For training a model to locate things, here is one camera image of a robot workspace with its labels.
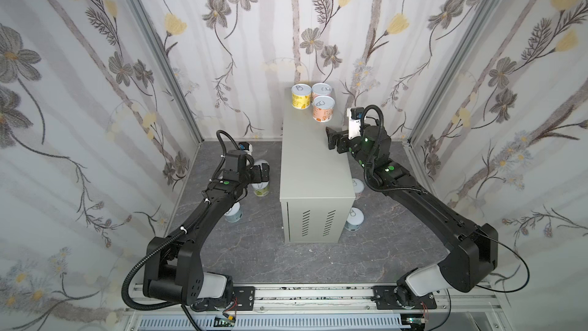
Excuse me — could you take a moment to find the brown label can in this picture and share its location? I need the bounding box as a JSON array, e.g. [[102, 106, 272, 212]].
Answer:
[[312, 96, 335, 123]]

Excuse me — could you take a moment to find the green label can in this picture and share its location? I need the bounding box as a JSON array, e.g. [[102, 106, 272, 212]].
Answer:
[[251, 159, 270, 197]]

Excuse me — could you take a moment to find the pink label can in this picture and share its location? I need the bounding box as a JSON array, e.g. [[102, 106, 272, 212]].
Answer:
[[312, 83, 332, 100]]

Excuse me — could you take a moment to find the yellow label can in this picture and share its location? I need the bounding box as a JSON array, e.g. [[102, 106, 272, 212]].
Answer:
[[291, 84, 312, 110]]

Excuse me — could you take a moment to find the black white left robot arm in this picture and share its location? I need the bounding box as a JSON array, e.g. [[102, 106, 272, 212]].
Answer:
[[142, 150, 270, 307]]

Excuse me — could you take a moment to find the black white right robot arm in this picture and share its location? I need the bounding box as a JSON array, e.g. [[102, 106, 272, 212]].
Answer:
[[326, 125, 499, 308]]

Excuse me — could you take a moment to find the white can beside cabinet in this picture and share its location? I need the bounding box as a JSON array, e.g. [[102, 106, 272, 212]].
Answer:
[[352, 178, 365, 200]]

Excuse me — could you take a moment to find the light blue can left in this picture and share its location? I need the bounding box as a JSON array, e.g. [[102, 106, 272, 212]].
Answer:
[[224, 202, 243, 223]]

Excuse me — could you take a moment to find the light blue can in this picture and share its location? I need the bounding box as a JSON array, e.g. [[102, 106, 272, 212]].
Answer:
[[224, 202, 243, 223], [345, 207, 364, 231]]

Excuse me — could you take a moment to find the grey metal cabinet box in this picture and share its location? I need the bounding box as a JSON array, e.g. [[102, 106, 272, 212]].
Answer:
[[280, 87, 355, 244]]

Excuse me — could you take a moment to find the light blue can right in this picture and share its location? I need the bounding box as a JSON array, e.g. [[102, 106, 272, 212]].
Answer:
[[345, 207, 364, 231]]

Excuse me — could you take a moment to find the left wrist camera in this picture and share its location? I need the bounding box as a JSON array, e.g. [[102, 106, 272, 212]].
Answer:
[[237, 141, 254, 155]]

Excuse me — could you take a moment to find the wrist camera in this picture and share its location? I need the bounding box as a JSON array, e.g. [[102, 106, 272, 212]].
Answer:
[[346, 107, 364, 139], [237, 141, 254, 155]]

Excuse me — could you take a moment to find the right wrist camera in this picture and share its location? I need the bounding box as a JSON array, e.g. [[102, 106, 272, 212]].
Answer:
[[346, 107, 364, 139]]

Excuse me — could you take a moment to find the black corrugated left cable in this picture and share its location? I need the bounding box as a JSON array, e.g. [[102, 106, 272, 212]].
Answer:
[[120, 224, 189, 311]]

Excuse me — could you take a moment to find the white slotted cable duct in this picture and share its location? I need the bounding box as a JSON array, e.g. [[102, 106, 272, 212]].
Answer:
[[136, 314, 412, 331]]

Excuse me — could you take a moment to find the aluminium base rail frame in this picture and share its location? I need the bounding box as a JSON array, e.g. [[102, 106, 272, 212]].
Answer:
[[126, 283, 513, 330]]

